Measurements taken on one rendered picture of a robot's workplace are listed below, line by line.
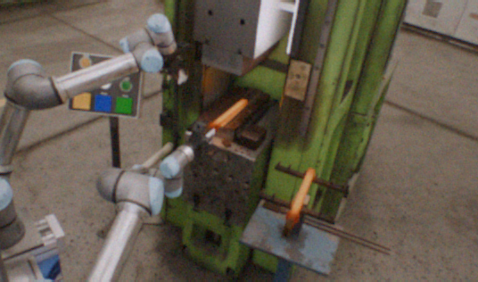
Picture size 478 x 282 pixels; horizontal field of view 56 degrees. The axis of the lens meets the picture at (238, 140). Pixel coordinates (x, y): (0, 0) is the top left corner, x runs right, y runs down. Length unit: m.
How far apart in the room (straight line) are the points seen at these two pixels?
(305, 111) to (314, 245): 0.59
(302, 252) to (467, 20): 5.45
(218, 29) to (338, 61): 0.52
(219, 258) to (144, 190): 1.22
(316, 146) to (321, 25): 0.58
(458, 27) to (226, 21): 5.41
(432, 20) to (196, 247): 5.33
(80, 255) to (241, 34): 1.65
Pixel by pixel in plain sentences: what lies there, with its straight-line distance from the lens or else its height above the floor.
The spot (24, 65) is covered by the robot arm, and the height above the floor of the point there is 1.42.
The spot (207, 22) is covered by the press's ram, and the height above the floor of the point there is 1.46.
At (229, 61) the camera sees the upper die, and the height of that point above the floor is 1.32.
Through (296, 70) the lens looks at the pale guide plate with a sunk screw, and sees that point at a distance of 1.97.
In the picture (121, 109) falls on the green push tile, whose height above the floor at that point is 0.99.
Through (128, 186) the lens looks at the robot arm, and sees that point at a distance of 1.48.
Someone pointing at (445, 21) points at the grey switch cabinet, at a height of 0.27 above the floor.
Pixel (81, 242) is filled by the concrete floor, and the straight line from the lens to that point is 2.93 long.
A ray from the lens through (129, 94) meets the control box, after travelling 2.20.
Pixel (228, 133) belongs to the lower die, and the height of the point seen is 0.96.
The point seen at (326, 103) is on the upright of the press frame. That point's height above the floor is 1.19.
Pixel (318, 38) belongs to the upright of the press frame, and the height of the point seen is 1.47.
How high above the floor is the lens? 2.14
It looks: 35 degrees down
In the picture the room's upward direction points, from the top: 8 degrees clockwise
